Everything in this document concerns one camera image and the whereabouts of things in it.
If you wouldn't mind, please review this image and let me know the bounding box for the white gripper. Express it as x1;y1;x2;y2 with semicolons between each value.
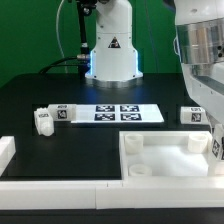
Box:
182;63;224;125

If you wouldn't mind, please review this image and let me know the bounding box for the white square table top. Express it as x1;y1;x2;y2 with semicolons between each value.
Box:
119;131;224;179

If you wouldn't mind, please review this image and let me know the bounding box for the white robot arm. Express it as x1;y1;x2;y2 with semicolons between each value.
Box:
85;0;224;125

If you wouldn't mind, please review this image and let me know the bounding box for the white front obstacle bar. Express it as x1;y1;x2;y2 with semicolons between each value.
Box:
0;177;224;210

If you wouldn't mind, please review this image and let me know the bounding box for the white paper with tags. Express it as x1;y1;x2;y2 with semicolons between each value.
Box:
72;104;164;124

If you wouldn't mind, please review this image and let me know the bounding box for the white left obstacle block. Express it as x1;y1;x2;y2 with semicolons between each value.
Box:
0;136;16;176

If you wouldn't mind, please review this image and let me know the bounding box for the black camera pole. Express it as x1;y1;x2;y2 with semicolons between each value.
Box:
75;0;98;78

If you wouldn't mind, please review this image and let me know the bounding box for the black cable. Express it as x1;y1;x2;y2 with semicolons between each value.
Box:
39;55;83;75

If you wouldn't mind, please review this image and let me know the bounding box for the grey cable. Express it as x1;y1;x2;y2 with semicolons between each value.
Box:
55;0;69;74

